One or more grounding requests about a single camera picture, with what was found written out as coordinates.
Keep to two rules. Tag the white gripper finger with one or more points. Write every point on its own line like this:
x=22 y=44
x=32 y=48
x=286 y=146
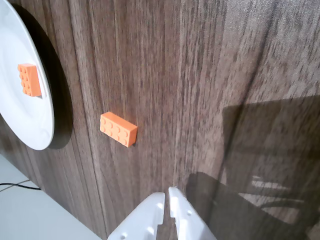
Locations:
x=186 y=220
x=142 y=217

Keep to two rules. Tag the orange lego brick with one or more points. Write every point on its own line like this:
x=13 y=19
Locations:
x=117 y=128
x=29 y=80

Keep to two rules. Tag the white round plate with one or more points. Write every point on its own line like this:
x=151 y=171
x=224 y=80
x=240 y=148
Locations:
x=17 y=112

